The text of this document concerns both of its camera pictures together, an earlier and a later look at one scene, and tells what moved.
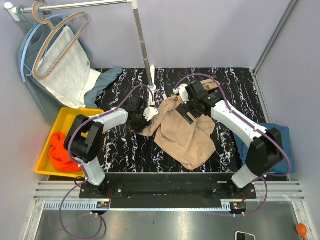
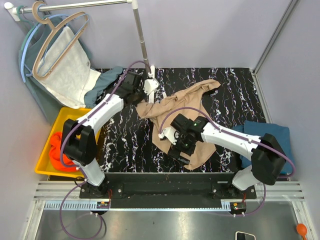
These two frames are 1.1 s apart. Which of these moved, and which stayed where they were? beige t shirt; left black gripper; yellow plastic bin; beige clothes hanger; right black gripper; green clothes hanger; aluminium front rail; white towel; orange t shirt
Moved: right black gripper; beige t shirt; left black gripper
Stayed: green clothes hanger; aluminium front rail; beige clothes hanger; yellow plastic bin; white towel; orange t shirt
